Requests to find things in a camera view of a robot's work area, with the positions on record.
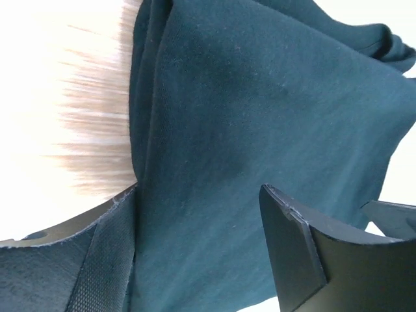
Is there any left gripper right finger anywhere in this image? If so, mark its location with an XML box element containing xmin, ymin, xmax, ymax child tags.
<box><xmin>259</xmin><ymin>185</ymin><xmax>415</xmax><ymax>311</ymax></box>

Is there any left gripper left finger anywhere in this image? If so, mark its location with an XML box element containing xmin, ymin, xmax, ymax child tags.
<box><xmin>1</xmin><ymin>188</ymin><xmax>135</xmax><ymax>311</ymax></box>

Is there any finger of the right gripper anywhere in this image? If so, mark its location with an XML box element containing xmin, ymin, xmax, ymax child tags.
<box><xmin>361</xmin><ymin>201</ymin><xmax>415</xmax><ymax>241</ymax></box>

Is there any black t shirt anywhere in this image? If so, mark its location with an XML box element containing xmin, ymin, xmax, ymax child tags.
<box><xmin>129</xmin><ymin>1</ymin><xmax>415</xmax><ymax>311</ymax></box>

